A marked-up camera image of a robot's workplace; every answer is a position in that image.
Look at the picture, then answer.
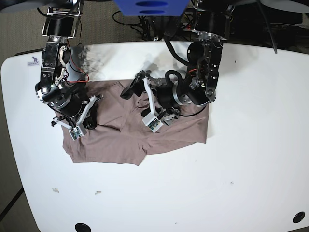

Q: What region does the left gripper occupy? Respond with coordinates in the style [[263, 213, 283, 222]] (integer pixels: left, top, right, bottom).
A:
[[120, 70, 181, 126]]

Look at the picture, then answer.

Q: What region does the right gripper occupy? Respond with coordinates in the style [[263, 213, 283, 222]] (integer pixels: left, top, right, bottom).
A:
[[50, 94, 103, 130]]

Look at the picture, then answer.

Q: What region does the mauve T-shirt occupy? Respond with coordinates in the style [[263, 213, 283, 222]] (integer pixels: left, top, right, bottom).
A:
[[62, 80, 209, 165]]

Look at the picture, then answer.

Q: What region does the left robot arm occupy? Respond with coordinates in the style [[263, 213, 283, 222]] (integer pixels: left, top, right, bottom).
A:
[[117, 0, 247, 125]]

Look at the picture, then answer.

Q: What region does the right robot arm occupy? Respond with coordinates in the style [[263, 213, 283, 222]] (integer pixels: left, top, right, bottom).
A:
[[35, 0, 101, 130]]

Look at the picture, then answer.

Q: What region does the small white sticker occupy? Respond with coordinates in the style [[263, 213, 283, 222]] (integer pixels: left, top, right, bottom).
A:
[[27, 56, 40, 66]]

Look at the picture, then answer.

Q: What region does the black table grommet left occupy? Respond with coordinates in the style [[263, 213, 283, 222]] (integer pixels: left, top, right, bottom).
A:
[[74, 223, 91, 232]]

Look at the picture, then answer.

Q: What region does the black table grommet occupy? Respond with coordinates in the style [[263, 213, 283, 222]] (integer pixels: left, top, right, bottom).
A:
[[293, 211, 306, 224], [74, 223, 91, 232]]

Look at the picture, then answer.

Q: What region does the black table grommet right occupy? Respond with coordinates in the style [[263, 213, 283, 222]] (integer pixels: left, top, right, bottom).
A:
[[293, 211, 306, 224]]

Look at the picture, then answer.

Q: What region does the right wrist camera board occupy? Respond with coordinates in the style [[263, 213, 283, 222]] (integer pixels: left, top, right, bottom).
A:
[[69, 124, 87, 141]]

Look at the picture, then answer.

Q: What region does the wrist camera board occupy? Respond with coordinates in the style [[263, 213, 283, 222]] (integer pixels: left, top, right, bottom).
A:
[[69, 124, 87, 141], [142, 112, 163, 133]]

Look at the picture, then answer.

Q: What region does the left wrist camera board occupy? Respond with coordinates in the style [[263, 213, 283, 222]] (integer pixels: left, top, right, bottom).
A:
[[142, 112, 163, 133]]

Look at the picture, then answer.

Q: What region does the blue plastic mount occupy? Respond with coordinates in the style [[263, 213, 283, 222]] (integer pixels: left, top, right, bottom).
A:
[[114, 0, 190, 16]]

